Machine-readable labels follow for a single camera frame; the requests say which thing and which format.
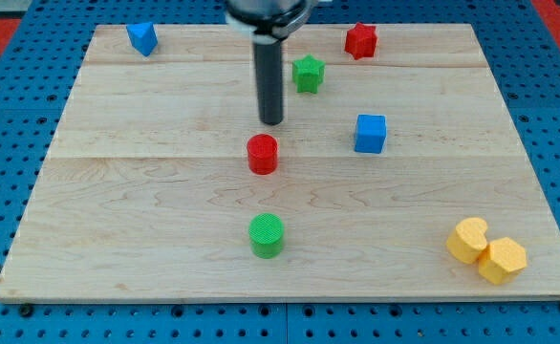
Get yellow hexagon block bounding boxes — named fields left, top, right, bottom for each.
left=478, top=237, right=528, bottom=285

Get blue cube block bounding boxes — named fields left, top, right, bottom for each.
left=354, top=114, right=387, bottom=154

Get green cylinder block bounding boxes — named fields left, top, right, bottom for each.
left=248, top=213, right=284, bottom=259

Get light wooden board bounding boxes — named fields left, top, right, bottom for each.
left=0, top=24, right=560, bottom=304

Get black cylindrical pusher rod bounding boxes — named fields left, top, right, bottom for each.
left=252, top=31, right=284, bottom=125

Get red cylinder block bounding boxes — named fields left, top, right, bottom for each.
left=247, top=134, right=278, bottom=175

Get red star block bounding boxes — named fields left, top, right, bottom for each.
left=344, top=22, right=377, bottom=60

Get blue triangle block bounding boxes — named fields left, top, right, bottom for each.
left=126, top=22, right=158, bottom=56

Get green star block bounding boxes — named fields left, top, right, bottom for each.
left=292, top=54, right=326, bottom=94

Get yellow heart block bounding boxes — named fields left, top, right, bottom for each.
left=446, top=217, right=488, bottom=264

